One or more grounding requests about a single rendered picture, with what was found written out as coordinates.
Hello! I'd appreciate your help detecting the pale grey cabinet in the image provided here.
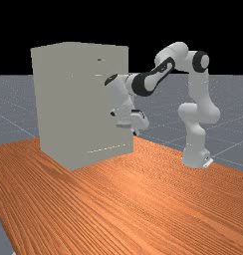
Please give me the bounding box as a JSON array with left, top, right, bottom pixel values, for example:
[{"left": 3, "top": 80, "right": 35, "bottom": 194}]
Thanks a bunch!
[{"left": 30, "top": 41, "right": 134, "bottom": 172}]

